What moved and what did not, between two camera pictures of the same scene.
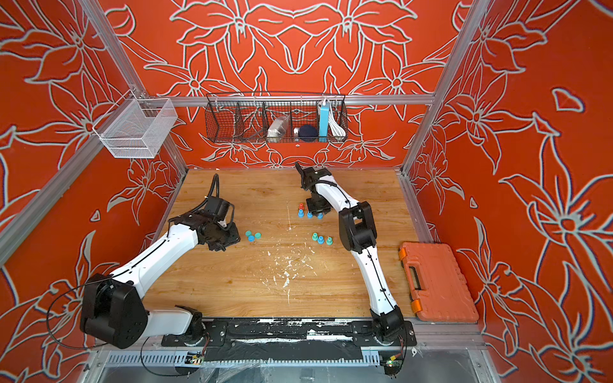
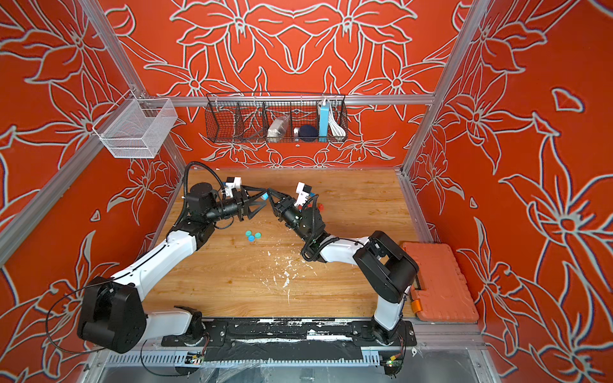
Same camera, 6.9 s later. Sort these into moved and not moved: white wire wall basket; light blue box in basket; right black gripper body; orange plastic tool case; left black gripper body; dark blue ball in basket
Moved: left black gripper body; right black gripper body
Not moved: white wire wall basket; light blue box in basket; orange plastic tool case; dark blue ball in basket
